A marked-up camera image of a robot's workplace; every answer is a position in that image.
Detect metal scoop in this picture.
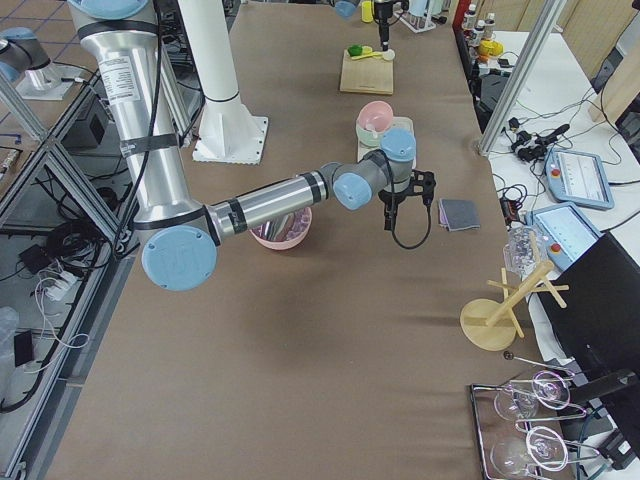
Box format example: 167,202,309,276
259,218,290,242

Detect cream rabbit tray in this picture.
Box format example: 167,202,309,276
356,117,416,162

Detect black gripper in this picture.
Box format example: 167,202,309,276
374,2,394,50
378,170,436,231

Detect bamboo cutting board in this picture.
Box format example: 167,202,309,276
339,50,394,95

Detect black monitor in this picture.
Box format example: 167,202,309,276
539,233,639,380

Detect wooden mug tree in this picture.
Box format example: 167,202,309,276
459,234,571,352

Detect stacked green bowls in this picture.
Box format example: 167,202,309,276
355,123,390,148

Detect purple cloth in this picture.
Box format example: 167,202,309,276
438,205,449,229

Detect grey folded cloth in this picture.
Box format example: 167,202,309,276
438,199,481,231

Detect blue teach pendant tablet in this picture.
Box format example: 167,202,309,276
545,148,615,210

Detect green lime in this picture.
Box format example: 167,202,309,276
347,44,363,57

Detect pastel cup rack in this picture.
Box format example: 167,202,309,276
396,0,449,33

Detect yellow plastic knife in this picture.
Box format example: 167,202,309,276
350,51,383,61

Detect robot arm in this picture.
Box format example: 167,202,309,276
69,1,436,291
333,0,395,51

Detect wine glass rack tray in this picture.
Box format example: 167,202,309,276
470,350,612,479

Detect small pink bowl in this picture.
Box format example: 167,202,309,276
356,100,394,133

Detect large pink bowl with ice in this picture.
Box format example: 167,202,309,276
250,207,312,251

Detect aluminium frame post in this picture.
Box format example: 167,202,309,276
478,0,566,157

